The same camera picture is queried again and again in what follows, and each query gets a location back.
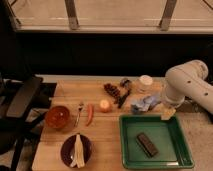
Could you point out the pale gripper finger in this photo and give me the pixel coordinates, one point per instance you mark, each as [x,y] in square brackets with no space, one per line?
[168,113]

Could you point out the peeled pale banana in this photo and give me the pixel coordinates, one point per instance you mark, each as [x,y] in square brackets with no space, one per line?
[78,159]

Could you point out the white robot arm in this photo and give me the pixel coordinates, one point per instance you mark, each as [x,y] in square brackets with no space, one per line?
[188,80]

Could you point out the red bowl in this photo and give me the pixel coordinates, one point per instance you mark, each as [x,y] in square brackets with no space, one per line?
[57,117]

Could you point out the blue crumpled cloth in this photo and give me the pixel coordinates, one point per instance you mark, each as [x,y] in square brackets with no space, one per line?
[144,104]

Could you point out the green plastic tray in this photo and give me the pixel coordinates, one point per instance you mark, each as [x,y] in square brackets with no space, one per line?
[166,135]

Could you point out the dark rectangular block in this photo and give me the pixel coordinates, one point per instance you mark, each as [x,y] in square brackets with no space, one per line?
[146,144]

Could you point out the dark grape bunch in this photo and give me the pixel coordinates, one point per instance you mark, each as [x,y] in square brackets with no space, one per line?
[112,90]

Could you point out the black office chair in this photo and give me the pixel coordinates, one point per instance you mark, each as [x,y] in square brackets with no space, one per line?
[22,95]

